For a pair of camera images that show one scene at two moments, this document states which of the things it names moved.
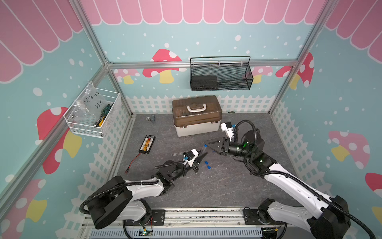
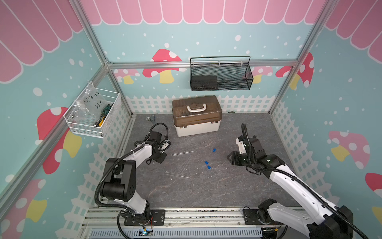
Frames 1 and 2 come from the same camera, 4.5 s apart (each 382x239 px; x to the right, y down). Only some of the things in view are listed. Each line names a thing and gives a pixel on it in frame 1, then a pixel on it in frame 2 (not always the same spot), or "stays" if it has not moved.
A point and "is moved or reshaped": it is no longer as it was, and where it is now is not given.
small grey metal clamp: x=152 y=118 stays
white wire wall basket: x=93 y=112 stays
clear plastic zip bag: x=88 y=106 stays
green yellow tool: x=103 y=114 stays
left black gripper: x=200 y=159 -> x=159 y=160
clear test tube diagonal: x=203 y=150 is moved or reshaped
